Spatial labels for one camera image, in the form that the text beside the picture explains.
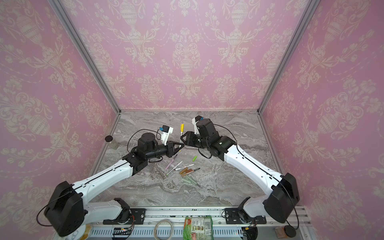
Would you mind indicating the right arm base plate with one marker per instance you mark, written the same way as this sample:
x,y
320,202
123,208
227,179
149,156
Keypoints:
x,y
234,216

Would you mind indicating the orange brown pen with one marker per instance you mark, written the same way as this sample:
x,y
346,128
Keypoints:
x,y
189,172

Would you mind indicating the aluminium corner frame post right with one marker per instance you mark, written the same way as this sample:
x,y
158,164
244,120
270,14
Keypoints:
x,y
295,39

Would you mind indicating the aluminium corner frame post left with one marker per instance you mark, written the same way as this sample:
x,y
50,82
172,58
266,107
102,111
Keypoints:
x,y
64,18

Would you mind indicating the brown pen cap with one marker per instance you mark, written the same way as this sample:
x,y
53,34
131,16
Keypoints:
x,y
183,171

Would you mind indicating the green snack packet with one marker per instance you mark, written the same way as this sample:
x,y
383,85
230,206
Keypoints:
x,y
198,228

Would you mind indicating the brown jar black lid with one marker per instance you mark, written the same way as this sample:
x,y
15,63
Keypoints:
x,y
284,232

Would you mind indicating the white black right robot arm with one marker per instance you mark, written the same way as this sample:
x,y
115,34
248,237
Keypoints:
x,y
281,191

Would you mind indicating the white pen green end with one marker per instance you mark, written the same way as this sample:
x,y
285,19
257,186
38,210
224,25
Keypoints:
x,y
174,168

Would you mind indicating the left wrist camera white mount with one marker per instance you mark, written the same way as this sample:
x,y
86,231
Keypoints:
x,y
166,131

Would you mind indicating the aluminium corner frame post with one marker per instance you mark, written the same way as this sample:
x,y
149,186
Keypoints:
x,y
295,39
64,18

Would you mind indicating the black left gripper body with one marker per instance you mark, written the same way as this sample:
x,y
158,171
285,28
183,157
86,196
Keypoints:
x,y
169,146

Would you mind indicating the small jar black lid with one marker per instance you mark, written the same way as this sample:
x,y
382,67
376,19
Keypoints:
x,y
111,142

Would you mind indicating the pale green pen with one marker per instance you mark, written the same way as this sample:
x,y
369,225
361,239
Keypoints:
x,y
192,181

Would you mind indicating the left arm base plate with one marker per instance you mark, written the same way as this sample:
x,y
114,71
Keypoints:
x,y
134,216

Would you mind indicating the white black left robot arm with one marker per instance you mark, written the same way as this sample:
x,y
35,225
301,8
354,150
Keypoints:
x,y
70,207

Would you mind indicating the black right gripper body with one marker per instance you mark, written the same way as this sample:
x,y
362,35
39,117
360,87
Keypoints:
x,y
190,139

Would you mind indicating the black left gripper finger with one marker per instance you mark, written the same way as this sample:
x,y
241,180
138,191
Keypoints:
x,y
179,144
178,149

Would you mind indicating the white pen red label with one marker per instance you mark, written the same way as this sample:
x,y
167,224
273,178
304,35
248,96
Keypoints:
x,y
178,169

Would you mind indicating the white pen yellow end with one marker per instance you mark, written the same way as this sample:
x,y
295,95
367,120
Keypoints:
x,y
180,134

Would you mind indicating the pink pen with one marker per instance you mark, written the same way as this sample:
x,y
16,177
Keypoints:
x,y
171,162

